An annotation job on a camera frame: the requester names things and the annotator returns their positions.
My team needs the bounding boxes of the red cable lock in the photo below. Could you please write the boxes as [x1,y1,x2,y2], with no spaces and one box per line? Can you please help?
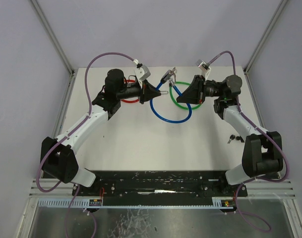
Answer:
[121,79,139,104]

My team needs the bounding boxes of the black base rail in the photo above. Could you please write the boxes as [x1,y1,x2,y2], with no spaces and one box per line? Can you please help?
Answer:
[78,171,247,207]

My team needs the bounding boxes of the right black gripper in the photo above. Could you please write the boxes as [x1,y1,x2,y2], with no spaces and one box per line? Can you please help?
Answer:
[177,75,225,105]

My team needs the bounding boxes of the blue lock keys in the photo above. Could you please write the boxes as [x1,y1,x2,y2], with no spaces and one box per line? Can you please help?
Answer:
[170,67,177,83]

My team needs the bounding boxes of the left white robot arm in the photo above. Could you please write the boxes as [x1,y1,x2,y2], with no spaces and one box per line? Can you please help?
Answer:
[40,64,161,196]

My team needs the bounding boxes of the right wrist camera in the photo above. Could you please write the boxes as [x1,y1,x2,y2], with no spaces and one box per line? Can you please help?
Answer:
[196,59,211,79]

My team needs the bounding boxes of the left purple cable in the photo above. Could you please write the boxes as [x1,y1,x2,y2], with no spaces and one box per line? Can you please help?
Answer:
[36,52,139,238]

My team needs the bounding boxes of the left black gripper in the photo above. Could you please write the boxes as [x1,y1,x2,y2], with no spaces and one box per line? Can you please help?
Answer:
[117,79,162,104]

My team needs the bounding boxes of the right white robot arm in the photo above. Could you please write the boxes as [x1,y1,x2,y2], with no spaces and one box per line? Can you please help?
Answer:
[177,75,283,196]

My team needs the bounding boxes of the blue cable lock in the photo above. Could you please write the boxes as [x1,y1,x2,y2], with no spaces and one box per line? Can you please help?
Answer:
[150,69,192,124]

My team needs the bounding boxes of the black head key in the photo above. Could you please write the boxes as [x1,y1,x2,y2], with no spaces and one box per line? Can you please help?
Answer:
[227,134,241,144]

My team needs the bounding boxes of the green cable lock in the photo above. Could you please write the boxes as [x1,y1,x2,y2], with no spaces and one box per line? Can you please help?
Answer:
[169,81,201,110]

